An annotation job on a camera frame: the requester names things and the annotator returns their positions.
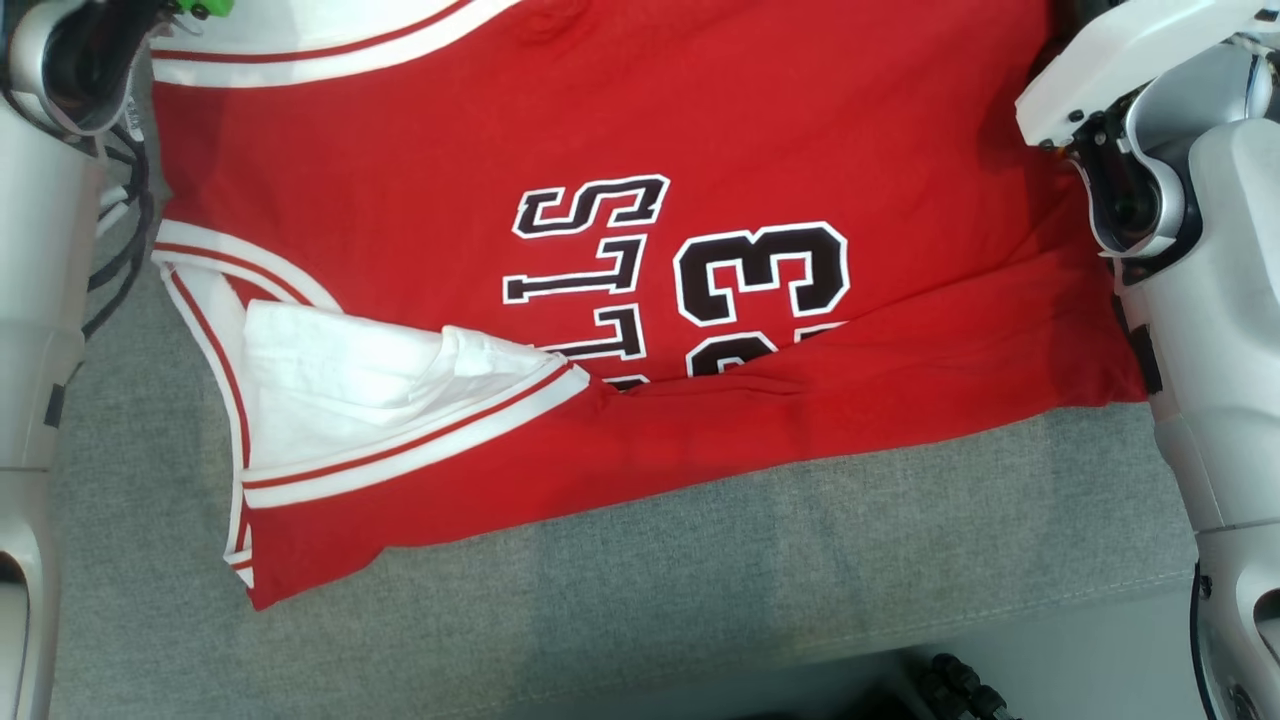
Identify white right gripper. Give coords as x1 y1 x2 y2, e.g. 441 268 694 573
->
1014 0 1280 148

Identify red jersey with white sleeves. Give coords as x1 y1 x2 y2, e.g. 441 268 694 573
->
150 0 1149 611

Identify grey fabric sofa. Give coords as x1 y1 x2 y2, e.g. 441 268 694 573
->
45 80 1201 720

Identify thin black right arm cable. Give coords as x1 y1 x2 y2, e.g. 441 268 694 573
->
1187 562 1216 720

